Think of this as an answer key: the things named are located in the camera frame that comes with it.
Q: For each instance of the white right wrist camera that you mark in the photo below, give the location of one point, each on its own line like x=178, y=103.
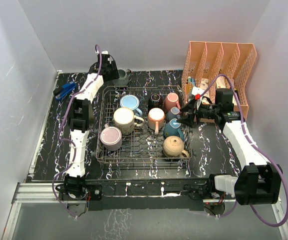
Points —
x=195, y=94

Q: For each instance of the tan brown mug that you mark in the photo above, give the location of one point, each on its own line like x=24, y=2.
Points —
x=173, y=147

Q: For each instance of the orange plastic file organizer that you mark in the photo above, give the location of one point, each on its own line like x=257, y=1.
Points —
x=206, y=60

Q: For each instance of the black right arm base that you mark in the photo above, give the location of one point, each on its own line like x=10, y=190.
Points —
x=198, y=191

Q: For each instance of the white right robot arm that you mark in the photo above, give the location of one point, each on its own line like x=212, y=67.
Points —
x=259, y=181

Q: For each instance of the light blue mug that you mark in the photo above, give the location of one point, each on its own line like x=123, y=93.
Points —
x=131, y=102

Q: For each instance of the blue stapler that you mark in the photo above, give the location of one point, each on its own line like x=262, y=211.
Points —
x=64, y=90

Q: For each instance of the cream scalloped mug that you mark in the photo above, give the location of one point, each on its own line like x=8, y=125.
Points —
x=155, y=101

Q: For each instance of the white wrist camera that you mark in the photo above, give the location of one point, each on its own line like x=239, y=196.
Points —
x=105, y=52
x=195, y=94

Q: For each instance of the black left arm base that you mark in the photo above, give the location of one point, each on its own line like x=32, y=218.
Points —
x=77, y=188

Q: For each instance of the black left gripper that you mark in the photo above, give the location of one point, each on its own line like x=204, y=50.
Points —
x=115, y=75

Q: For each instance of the teal floral mug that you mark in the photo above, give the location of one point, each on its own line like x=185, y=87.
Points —
x=173, y=128

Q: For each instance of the grey wire dish rack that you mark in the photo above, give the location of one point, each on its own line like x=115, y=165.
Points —
x=142, y=145

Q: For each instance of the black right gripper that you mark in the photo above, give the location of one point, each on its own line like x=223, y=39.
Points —
x=188, y=121

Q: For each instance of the lilac mug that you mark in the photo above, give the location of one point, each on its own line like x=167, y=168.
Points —
x=111, y=137

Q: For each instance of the white mug green inside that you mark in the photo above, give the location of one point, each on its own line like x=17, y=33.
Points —
x=126, y=121

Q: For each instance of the aluminium frame rail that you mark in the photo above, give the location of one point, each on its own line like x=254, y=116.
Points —
x=138, y=194

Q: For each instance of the small grey-blue heart mug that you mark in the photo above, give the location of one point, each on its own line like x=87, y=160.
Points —
x=173, y=113

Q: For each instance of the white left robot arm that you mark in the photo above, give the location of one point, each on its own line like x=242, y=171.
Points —
x=80, y=113

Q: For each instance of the dark grey-green mug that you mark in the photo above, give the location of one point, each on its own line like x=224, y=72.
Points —
x=123, y=79

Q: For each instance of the peach pink speckled mug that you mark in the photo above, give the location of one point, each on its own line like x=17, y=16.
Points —
x=156, y=119

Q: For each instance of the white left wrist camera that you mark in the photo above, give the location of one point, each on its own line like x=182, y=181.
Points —
x=105, y=52

